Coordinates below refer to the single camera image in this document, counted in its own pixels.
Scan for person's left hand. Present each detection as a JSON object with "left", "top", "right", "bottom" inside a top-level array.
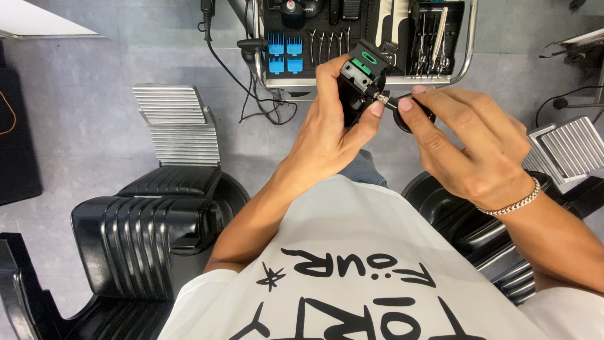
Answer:
[{"left": 278, "top": 56, "right": 385, "bottom": 183}]

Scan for person's right hand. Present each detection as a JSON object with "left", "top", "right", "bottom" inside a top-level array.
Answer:
[{"left": 398, "top": 85, "right": 537, "bottom": 207}]

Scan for black hair clipper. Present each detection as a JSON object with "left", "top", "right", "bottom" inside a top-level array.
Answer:
[{"left": 337, "top": 39, "right": 392, "bottom": 128}]

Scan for small black screwdriver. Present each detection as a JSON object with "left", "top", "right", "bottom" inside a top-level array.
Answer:
[{"left": 374, "top": 92, "right": 437, "bottom": 134}]

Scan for blue jeans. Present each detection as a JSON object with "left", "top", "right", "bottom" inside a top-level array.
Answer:
[{"left": 337, "top": 150, "right": 389, "bottom": 189}]

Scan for chrome-framed tool trolley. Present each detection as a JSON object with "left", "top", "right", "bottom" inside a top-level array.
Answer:
[{"left": 252, "top": 0, "right": 478, "bottom": 91}]

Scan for black barber chair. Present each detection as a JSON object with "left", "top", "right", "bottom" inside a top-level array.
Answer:
[
  {"left": 0, "top": 165, "right": 251, "bottom": 340},
  {"left": 401, "top": 170, "right": 604, "bottom": 306}
]

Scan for chrome ribbed footrest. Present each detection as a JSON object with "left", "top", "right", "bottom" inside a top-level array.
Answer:
[
  {"left": 521, "top": 116, "right": 604, "bottom": 186},
  {"left": 133, "top": 84, "right": 221, "bottom": 167}
]

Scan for silver scissors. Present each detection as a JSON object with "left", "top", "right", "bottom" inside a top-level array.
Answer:
[
  {"left": 436, "top": 45, "right": 451, "bottom": 77},
  {"left": 415, "top": 13, "right": 428, "bottom": 77}
]

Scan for white printed t-shirt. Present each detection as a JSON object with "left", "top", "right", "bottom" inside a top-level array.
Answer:
[{"left": 158, "top": 175, "right": 604, "bottom": 340}]

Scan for black hair dryer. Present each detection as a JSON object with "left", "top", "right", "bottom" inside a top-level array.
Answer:
[{"left": 236, "top": 38, "right": 269, "bottom": 65}]

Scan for black bottle with red cap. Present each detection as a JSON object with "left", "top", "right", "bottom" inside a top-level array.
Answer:
[{"left": 280, "top": 0, "right": 305, "bottom": 30}]

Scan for black clipper guard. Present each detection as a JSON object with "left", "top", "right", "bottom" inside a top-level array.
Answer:
[{"left": 342, "top": 0, "right": 362, "bottom": 21}]

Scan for metal stand base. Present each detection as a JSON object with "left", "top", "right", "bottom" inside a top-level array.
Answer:
[{"left": 539, "top": 27, "right": 604, "bottom": 67}]

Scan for white comb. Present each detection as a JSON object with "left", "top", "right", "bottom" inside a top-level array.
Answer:
[
  {"left": 375, "top": 0, "right": 393, "bottom": 48},
  {"left": 392, "top": 0, "right": 410, "bottom": 46}
]

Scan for black floor mat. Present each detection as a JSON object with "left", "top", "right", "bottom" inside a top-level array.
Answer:
[{"left": 0, "top": 40, "right": 43, "bottom": 207}]

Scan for white table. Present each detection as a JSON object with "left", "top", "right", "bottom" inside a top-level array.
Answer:
[{"left": 0, "top": 0, "right": 100, "bottom": 40}]

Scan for silver chain bracelet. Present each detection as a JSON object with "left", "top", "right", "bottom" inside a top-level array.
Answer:
[{"left": 476, "top": 176, "right": 541, "bottom": 217}]

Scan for thin black cable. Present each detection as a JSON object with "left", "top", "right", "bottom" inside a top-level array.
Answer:
[{"left": 535, "top": 85, "right": 604, "bottom": 128}]

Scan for black power cable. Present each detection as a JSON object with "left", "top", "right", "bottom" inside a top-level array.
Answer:
[{"left": 198, "top": 0, "right": 298, "bottom": 126}]

